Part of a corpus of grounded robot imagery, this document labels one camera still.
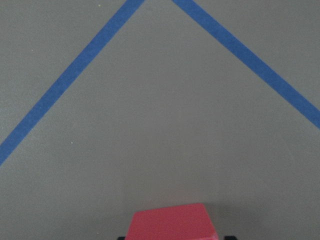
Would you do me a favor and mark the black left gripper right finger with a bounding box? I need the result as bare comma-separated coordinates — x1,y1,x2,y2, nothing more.
224,235,237,240

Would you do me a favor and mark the red block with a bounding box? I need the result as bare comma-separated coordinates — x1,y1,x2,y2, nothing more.
125,203,219,240

